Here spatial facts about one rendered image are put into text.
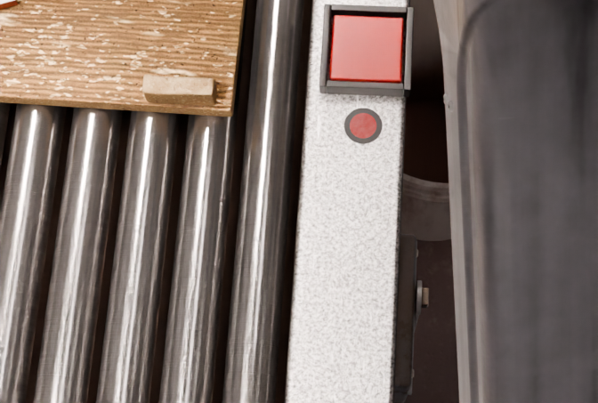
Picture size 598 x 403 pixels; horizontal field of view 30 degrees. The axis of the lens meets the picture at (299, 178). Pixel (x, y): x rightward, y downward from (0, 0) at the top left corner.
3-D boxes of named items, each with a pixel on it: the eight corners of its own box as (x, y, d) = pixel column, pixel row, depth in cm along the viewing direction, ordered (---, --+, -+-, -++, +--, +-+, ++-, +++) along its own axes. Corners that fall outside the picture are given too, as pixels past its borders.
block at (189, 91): (219, 89, 92) (214, 76, 90) (216, 109, 92) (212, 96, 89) (149, 84, 93) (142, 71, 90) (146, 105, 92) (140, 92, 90)
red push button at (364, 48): (403, 23, 96) (404, 16, 94) (400, 88, 94) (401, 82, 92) (334, 20, 96) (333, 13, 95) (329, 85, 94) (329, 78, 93)
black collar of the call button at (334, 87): (413, 15, 96) (414, 6, 94) (409, 97, 94) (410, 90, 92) (325, 12, 96) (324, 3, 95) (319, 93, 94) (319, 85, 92)
